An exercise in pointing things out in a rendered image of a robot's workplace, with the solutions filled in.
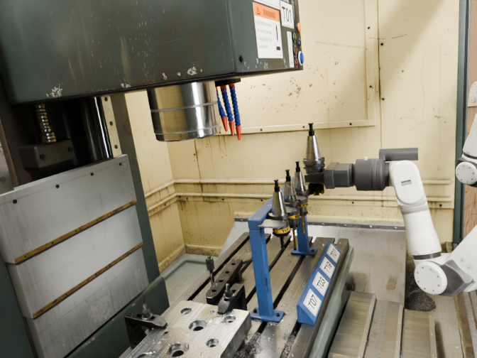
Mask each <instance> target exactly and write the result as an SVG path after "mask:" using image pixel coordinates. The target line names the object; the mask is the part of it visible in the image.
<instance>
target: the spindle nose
mask: <svg viewBox="0 0 477 358"><path fill-rule="evenodd" d="M146 92H147V96H148V103H149V108H150V115H151V119H152V124H153V131H154V133H155V137H156V140H157V141H160V142H174V141H187V140H192V139H200V138H204V137H208V136H212V135H215V134H217V133H219V132H220V131H221V128H220V123H221V122H220V116H219V106H218V103H217V95H216V85H215V81H208V82H196V83H189V84H183V85H173V86H167V87H157V88H152V89H147V90H146Z"/></svg>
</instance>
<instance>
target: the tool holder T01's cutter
mask: <svg viewBox="0 0 477 358"><path fill-rule="evenodd" d="M320 193H321V194H322V195H323V194H324V184H320V183H309V185H308V194H309V195H313V194H314V196H317V195H319V194H320Z"/></svg>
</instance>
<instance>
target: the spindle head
mask: <svg viewBox="0 0 477 358"><path fill-rule="evenodd" d="M253 2H254V3H257V4H260V5H262V6H266V7H268V8H271V9H275V10H276V11H279V19H280V35H281V43H282V52H283V58H259V57H258V46H257V40H256V27H255V19H254V12H253ZM292 14H293V23H294V28H288V27H285V26H282V24H281V16H280V9H276V8H273V7H272V6H268V5H265V4H262V3H260V2H257V1H254V0H0V71H1V76H2V78H3V81H4V86H5V89H6V93H7V97H8V99H9V102H10V104H11V107H19V106H26V105H32V104H44V103H51V102H62V101H68V100H75V99H86V98H93V97H104V96H111V95H118V94H128V93H134V92H145V91H146V90H147V89H152V88H157V87H167V86H173V85H183V84H189V83H196V82H208V81H219V80H230V79H237V78H247V77H257V76H263V75H273V74H278V73H284V72H294V71H300V70H298V66H297V68H296V67H295V66H294V67H290V59H289V50H288V41H287V31H288V32H291V36H292V32H295V17H294V8H293V0H292Z"/></svg>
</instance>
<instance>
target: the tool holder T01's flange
mask: <svg viewBox="0 0 477 358"><path fill-rule="evenodd" d="M324 162H325V159H324V157H323V156H322V158H321V159H319V160H315V161H308V160H306V158H303V160H302V163H303V164H304V166H303V168H304V169H305V170H318V169H321V168H324V167H325V163H324Z"/></svg>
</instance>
